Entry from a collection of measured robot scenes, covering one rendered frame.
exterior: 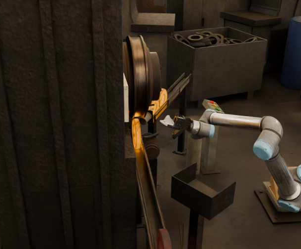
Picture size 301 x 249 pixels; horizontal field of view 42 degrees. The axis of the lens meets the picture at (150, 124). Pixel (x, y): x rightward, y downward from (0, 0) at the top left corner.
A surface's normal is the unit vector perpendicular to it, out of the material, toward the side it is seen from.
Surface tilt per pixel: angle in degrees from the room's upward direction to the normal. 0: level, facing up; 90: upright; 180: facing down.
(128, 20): 90
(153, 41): 90
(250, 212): 0
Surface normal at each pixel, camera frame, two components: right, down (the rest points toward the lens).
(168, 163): 0.01, -0.90
